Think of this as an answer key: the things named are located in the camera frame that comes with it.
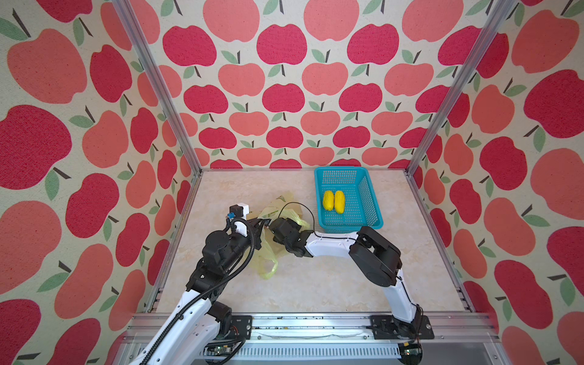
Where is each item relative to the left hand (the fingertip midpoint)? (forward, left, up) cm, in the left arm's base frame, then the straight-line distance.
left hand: (266, 222), depth 71 cm
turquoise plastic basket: (+25, -42, -26) cm, 56 cm away
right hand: (+12, -6, -21) cm, 25 cm away
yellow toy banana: (+26, -25, -21) cm, 42 cm away
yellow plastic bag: (+6, 0, -2) cm, 6 cm away
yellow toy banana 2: (+26, -31, -22) cm, 46 cm away
